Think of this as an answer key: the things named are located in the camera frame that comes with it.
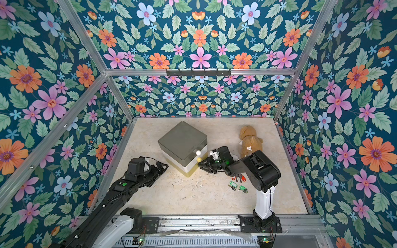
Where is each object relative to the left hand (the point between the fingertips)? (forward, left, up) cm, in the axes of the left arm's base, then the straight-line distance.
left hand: (166, 169), depth 81 cm
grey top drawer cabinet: (+11, -3, +10) cm, 15 cm away
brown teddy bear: (+11, -48, +3) cm, 50 cm away
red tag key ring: (-4, -37, -11) cm, 39 cm away
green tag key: (-8, -36, -11) cm, 38 cm away
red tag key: (-4, -42, -10) cm, 43 cm away
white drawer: (+4, -16, 0) cm, 17 cm away
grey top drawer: (+7, -13, +10) cm, 18 cm away
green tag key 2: (-10, -42, -12) cm, 45 cm away
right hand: (+4, -17, -6) cm, 19 cm away
